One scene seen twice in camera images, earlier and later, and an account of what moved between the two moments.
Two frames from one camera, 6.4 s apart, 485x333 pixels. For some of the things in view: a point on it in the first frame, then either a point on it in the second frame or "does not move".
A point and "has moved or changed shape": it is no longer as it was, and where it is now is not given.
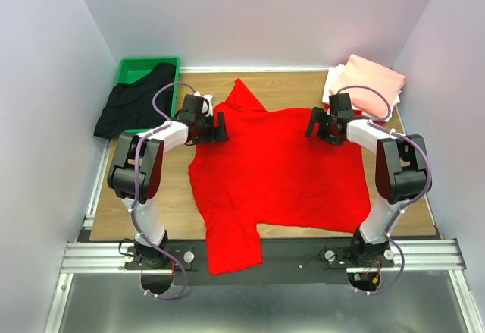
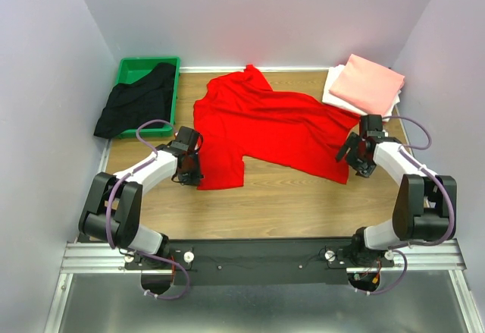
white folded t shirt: (333, 73) does not move
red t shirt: (267, 173) has moved or changed shape
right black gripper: (320, 126) → (354, 155)
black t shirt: (129, 105) does not move
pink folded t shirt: (358, 70) does not move
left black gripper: (214, 132) → (190, 175)
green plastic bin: (132, 69) does not move
